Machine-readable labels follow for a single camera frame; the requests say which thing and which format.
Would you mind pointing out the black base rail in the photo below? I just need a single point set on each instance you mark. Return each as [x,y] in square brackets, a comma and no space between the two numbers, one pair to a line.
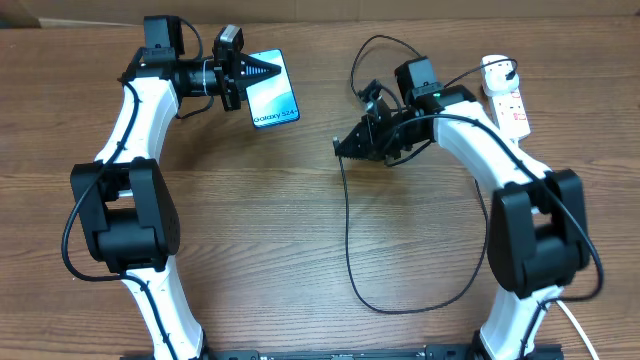
[430,352]

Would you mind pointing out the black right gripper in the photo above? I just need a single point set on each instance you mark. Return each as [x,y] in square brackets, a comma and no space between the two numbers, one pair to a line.
[369,136]

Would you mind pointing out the white USB charger plug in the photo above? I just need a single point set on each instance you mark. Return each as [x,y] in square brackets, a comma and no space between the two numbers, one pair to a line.
[499,74]

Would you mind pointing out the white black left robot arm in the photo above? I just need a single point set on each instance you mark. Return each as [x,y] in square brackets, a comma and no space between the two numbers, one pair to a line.
[128,217]

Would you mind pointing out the Samsung Galaxy smartphone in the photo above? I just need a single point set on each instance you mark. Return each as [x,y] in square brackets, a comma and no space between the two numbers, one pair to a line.
[272,102]

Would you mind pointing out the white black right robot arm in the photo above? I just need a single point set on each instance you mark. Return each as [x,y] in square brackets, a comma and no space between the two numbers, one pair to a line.
[536,237]

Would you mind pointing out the white power strip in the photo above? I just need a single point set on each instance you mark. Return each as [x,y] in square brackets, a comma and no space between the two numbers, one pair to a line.
[510,116]

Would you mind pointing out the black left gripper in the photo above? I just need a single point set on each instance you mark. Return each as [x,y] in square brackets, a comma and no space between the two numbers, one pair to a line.
[236,73]

